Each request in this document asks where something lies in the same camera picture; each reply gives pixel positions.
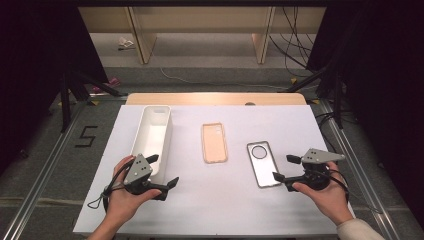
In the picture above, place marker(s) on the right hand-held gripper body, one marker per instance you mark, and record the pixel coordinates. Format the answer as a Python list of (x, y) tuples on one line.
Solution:
[(316, 156)]

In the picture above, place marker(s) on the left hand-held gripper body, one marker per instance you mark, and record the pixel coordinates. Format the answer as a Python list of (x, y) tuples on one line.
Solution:
[(138, 169)]

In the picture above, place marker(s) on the clear dark-rimmed phone case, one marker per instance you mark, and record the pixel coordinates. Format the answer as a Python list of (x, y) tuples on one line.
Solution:
[(264, 170)]

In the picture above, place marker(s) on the white oblong storage box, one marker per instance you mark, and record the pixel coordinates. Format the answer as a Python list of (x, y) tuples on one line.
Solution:
[(151, 133)]

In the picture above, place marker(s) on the beige phone case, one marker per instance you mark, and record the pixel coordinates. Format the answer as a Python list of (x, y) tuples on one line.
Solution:
[(214, 143)]

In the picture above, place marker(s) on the person's left hand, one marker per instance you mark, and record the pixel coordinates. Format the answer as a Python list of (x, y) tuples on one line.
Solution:
[(125, 203)]

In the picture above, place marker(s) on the person's right hand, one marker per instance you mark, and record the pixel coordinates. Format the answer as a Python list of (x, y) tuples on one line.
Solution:
[(328, 200)]

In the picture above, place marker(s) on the white table sheet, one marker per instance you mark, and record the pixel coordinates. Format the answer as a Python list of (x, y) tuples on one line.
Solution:
[(213, 206)]

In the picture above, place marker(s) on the black metal stand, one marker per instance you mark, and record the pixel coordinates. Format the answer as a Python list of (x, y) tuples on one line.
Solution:
[(65, 106), (338, 110)]

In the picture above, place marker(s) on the yellow tape piece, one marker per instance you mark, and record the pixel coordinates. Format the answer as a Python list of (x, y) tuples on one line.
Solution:
[(315, 101), (95, 102), (293, 80)]

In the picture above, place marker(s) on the light wooden table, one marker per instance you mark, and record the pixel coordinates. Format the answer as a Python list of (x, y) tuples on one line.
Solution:
[(206, 99)]

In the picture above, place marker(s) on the pink floor object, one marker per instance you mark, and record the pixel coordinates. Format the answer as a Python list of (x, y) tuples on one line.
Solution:
[(113, 81)]

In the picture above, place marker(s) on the black curtain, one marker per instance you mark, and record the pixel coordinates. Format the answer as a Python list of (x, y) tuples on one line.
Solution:
[(383, 66), (33, 66)]

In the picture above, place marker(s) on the crumpled white paper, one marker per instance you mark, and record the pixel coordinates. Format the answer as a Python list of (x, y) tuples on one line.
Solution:
[(125, 42)]

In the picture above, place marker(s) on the light wooden shelf unit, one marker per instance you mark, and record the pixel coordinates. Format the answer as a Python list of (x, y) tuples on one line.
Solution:
[(200, 20)]

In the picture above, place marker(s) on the aluminium floor rail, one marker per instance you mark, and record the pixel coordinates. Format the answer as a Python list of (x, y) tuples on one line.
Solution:
[(33, 196), (366, 186)]

